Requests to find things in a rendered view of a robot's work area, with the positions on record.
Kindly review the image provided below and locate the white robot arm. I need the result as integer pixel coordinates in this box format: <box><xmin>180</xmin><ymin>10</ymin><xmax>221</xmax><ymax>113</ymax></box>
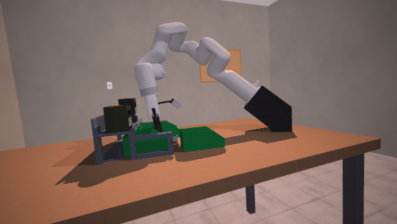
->
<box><xmin>134</xmin><ymin>22</ymin><xmax>260</xmax><ymax>105</ymax></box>

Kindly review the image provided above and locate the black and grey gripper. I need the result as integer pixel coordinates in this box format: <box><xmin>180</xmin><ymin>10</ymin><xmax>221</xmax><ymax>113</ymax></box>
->
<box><xmin>142</xmin><ymin>93</ymin><xmax>163</xmax><ymax>133</ymax></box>

